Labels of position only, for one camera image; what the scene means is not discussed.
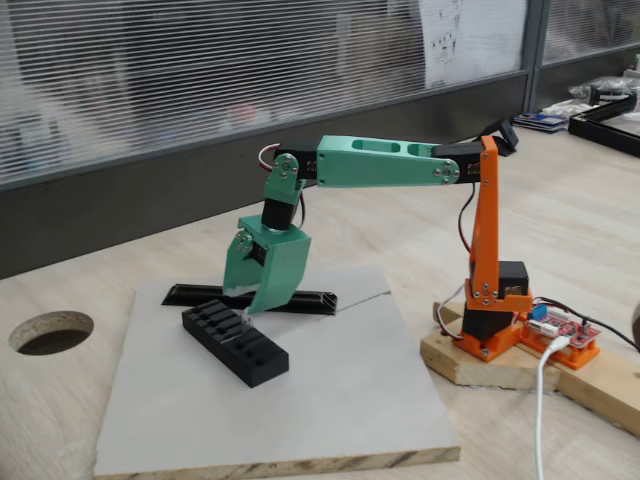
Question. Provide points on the grey plywood board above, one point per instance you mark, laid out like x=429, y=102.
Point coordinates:
x=325, y=400

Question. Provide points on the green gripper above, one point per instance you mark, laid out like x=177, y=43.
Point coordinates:
x=282, y=260

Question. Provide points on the small black stand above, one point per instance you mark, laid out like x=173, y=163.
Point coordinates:
x=507, y=137

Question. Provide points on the clear plastic bag with parts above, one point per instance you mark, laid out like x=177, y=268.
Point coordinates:
x=607, y=90

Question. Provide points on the black rectangular frame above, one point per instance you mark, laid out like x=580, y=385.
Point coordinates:
x=600, y=132

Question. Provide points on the long black profile rail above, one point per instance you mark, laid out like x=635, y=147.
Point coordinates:
x=310, y=300

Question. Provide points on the dark round object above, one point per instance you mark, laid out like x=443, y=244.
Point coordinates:
x=636, y=327

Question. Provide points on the wooden block with screw holes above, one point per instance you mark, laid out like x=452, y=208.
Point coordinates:
x=446, y=325

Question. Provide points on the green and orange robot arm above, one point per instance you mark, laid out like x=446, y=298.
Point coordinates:
x=375, y=165

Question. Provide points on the long wooden plank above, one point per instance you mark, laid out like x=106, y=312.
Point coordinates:
x=610, y=390

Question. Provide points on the grey metal bracket with holes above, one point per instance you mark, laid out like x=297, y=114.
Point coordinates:
x=245, y=318

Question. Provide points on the black slotted block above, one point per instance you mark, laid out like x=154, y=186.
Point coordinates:
x=260, y=365

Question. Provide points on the light wooden base plank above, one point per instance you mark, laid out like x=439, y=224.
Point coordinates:
x=490, y=372

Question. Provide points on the red controller circuit board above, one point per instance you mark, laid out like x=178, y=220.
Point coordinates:
x=575, y=330

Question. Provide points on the blue cards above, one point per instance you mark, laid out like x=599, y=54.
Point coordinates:
x=540, y=122

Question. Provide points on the white packets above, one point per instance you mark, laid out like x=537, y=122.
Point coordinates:
x=560, y=107

